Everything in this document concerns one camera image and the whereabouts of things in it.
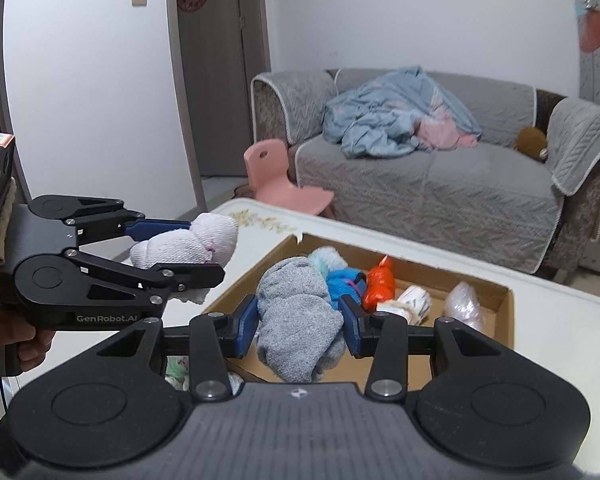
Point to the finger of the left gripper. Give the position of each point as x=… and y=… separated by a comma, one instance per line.
x=79, y=286
x=97, y=219

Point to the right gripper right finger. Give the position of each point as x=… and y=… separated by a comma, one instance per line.
x=388, y=340

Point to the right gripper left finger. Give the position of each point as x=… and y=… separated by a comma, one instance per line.
x=208, y=340

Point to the white patterned paper bundle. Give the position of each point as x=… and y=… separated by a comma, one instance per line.
x=414, y=304

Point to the orange plastic bag bundle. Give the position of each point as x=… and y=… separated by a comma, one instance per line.
x=380, y=285

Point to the blue sock roll pink tie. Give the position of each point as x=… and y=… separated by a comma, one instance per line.
x=346, y=282

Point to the clear bubble wrap bundle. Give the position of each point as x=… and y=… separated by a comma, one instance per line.
x=463, y=305

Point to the grey sock bundle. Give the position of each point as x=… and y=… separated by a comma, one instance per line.
x=300, y=333

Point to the white sock bundle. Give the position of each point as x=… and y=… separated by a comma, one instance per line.
x=210, y=238

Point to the person left hand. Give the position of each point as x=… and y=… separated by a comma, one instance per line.
x=32, y=344

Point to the brown cardboard box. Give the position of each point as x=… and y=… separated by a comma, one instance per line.
x=496, y=301

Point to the bubble wrap teal tie bundle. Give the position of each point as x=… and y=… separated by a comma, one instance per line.
x=326, y=259

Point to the pink plastic chair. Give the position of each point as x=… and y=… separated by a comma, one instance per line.
x=267, y=166

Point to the grey sofa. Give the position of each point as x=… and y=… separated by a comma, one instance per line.
x=489, y=202

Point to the pink blanket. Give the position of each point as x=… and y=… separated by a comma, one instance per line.
x=444, y=135

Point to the light blue blanket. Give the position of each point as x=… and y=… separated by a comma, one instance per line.
x=380, y=118

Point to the grey door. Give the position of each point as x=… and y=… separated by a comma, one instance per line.
x=223, y=44

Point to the brown plush toy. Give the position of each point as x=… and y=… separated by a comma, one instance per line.
x=532, y=143

